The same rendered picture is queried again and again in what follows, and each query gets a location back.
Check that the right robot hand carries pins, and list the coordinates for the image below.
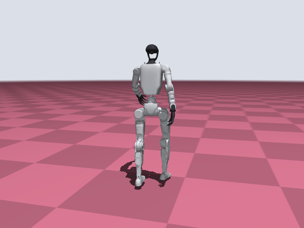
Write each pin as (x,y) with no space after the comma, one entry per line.
(172,114)

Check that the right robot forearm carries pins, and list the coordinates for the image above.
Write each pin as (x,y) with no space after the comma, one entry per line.
(171,98)

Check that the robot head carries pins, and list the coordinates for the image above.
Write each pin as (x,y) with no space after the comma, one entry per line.
(150,49)

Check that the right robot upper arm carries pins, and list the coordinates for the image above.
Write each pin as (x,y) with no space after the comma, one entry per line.
(167,75)

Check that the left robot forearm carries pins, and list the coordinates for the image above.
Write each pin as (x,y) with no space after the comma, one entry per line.
(137,91)

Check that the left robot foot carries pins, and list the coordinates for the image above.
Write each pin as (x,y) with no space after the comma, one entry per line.
(139,182)

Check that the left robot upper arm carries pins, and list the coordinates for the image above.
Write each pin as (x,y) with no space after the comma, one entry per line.
(136,75)

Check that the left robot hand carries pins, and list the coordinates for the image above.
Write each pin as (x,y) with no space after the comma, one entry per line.
(140,99)

